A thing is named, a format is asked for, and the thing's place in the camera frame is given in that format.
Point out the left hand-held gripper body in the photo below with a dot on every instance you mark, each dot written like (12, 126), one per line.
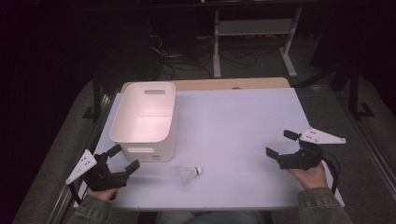
(102, 179)

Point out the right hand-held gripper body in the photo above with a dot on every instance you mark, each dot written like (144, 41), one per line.
(303, 158)

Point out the white plastic storage bin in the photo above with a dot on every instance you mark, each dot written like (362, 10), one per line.
(146, 118)

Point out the white shuttlecock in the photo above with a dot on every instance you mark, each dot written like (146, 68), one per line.
(186, 174)

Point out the person's left hand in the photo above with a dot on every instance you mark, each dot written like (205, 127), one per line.
(104, 194)

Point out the person's right hand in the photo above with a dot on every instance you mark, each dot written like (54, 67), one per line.
(313, 179)

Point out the black metal stand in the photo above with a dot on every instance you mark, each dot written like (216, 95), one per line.
(355, 93)

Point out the wooden board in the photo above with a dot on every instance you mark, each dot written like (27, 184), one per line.
(224, 84)

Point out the person's legs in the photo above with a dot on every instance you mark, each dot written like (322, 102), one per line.
(211, 217)

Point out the white metal desk frame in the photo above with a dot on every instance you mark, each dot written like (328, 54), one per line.
(255, 27)

